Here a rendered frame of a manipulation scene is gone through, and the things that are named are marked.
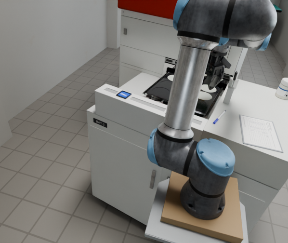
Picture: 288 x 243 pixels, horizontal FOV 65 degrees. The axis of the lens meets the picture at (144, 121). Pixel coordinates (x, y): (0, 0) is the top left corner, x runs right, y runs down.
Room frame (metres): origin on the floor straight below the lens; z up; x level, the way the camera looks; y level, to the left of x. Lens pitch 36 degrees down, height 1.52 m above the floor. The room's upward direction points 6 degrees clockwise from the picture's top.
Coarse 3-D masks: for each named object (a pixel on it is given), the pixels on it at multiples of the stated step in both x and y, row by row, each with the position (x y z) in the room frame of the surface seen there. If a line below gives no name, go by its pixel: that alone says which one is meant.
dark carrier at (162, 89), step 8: (160, 80) 1.29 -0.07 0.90; (168, 80) 1.31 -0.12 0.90; (152, 88) 1.17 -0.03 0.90; (160, 88) 1.19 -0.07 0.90; (168, 88) 1.20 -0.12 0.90; (216, 88) 1.27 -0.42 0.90; (160, 96) 1.09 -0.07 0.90; (168, 96) 1.10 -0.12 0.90; (200, 104) 1.06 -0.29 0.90; (208, 104) 1.06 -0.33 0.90
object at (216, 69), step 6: (210, 54) 1.07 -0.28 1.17; (216, 54) 1.05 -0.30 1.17; (222, 54) 1.06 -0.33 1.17; (210, 60) 1.06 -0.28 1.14; (216, 60) 1.06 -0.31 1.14; (210, 66) 1.06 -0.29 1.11; (216, 66) 1.05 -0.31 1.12; (222, 66) 1.07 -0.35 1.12; (210, 72) 1.05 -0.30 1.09; (216, 72) 1.06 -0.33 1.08
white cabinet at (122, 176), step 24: (96, 120) 0.97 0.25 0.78; (96, 144) 0.97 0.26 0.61; (120, 144) 0.90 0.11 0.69; (144, 144) 0.85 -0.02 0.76; (96, 168) 0.97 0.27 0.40; (120, 168) 0.90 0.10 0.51; (144, 168) 0.84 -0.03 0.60; (96, 192) 0.98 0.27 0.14; (120, 192) 0.89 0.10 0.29; (144, 192) 0.83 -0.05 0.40; (240, 192) 0.64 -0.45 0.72; (264, 192) 0.62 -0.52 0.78; (144, 216) 0.82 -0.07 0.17
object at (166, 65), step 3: (165, 63) 1.48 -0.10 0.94; (168, 63) 1.48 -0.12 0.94; (165, 66) 1.48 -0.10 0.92; (168, 66) 1.47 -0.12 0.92; (171, 66) 1.46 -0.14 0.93; (174, 66) 1.45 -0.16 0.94; (165, 69) 1.48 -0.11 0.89; (165, 72) 1.48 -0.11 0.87; (204, 75) 1.37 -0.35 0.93; (207, 75) 1.36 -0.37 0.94; (222, 81) 1.32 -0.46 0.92; (225, 81) 1.31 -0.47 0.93; (228, 81) 1.30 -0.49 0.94; (222, 93) 1.31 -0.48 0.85
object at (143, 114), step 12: (108, 84) 1.05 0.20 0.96; (96, 96) 0.97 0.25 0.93; (108, 96) 0.94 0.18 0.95; (132, 96) 0.95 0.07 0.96; (96, 108) 0.97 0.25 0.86; (108, 108) 0.94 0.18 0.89; (120, 108) 0.91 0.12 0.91; (132, 108) 0.88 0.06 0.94; (144, 108) 0.86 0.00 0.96; (156, 108) 0.88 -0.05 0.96; (120, 120) 0.91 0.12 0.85; (132, 120) 0.88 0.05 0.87; (144, 120) 0.85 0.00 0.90; (156, 120) 0.83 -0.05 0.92; (204, 120) 0.82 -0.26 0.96; (144, 132) 0.85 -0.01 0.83
